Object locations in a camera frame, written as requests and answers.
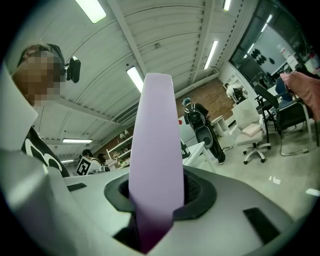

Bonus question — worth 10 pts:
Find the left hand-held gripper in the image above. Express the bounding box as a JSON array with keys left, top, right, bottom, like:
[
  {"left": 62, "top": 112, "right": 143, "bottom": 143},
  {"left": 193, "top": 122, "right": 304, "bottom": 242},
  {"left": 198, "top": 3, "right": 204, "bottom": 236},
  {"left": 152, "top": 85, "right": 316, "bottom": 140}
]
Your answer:
[{"left": 75, "top": 155, "right": 93, "bottom": 176}]

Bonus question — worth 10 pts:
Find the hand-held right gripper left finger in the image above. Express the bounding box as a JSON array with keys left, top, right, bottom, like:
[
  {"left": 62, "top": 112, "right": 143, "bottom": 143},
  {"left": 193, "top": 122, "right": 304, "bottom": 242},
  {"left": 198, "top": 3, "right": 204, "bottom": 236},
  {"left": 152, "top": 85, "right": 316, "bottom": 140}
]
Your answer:
[{"left": 63, "top": 169, "right": 141, "bottom": 256}]

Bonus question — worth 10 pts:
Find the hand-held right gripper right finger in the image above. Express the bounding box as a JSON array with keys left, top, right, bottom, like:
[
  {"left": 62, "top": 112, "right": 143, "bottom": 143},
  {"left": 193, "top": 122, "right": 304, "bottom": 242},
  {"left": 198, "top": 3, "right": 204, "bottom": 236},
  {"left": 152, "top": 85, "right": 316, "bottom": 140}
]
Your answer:
[{"left": 149, "top": 166, "right": 301, "bottom": 256}]

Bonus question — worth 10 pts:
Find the lilac folder with label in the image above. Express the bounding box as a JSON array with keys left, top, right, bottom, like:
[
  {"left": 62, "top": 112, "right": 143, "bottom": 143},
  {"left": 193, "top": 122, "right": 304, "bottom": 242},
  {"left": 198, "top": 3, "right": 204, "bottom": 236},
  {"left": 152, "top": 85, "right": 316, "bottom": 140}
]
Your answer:
[{"left": 128, "top": 72, "right": 185, "bottom": 254}]

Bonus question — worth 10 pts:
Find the white storage shelf unit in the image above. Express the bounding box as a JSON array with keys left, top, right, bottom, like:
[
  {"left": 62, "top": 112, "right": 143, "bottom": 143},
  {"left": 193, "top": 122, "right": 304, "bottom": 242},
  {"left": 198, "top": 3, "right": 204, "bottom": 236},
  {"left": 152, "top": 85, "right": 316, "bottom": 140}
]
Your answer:
[{"left": 106, "top": 129, "right": 134, "bottom": 167}]

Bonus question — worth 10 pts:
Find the person's black printed shirt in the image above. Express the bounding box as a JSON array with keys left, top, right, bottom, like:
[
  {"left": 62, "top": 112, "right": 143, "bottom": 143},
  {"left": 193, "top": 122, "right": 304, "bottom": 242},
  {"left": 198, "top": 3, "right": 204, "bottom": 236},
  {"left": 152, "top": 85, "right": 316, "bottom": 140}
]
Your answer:
[{"left": 21, "top": 126, "right": 71, "bottom": 178}]

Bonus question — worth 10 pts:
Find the white table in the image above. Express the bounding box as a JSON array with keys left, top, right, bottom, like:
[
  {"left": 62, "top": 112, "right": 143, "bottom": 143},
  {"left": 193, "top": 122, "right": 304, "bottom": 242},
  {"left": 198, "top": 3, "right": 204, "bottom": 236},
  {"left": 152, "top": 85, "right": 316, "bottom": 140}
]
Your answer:
[{"left": 181, "top": 141, "right": 217, "bottom": 173}]

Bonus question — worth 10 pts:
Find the pink seat cushion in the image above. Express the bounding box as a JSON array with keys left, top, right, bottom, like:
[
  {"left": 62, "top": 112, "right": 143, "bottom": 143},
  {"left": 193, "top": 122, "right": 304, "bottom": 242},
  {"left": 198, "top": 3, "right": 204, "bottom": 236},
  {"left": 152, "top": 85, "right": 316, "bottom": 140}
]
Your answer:
[{"left": 241, "top": 123, "right": 262, "bottom": 137}]

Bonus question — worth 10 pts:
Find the white cubby shelf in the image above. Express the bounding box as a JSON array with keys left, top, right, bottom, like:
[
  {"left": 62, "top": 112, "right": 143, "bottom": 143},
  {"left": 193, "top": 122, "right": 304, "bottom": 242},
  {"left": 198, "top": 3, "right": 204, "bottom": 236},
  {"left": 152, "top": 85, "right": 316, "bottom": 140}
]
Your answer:
[{"left": 212, "top": 115, "right": 230, "bottom": 137}]

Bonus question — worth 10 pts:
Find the white office chair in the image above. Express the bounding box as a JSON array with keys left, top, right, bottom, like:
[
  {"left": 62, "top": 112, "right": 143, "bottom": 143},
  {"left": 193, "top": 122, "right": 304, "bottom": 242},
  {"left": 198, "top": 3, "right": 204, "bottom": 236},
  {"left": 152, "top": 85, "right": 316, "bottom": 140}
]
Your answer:
[{"left": 229, "top": 99, "right": 273, "bottom": 165}]

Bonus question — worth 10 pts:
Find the person's head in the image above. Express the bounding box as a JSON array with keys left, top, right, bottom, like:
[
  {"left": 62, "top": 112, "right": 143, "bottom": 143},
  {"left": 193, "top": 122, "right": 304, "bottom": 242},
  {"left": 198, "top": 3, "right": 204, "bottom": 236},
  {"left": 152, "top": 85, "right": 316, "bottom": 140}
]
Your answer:
[{"left": 12, "top": 43, "right": 66, "bottom": 107}]

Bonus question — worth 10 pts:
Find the blue chair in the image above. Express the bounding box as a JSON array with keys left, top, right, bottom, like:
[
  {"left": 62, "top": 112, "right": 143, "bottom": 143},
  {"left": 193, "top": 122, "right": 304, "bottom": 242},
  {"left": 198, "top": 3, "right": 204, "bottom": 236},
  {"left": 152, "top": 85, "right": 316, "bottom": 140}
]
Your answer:
[{"left": 275, "top": 77, "right": 294, "bottom": 102}]

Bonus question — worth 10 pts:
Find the black head camera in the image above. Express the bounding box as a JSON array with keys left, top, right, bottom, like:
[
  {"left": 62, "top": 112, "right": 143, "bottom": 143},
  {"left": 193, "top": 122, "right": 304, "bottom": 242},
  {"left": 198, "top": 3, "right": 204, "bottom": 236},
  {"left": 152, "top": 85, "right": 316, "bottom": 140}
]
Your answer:
[{"left": 63, "top": 56, "right": 82, "bottom": 84}]

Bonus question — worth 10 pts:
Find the black metal frame chair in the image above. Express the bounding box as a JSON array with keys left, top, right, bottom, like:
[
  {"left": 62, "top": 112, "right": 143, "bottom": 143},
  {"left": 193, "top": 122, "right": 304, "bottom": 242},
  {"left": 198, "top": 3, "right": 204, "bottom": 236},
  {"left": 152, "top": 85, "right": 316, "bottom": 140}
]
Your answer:
[{"left": 253, "top": 84, "right": 316, "bottom": 158}]

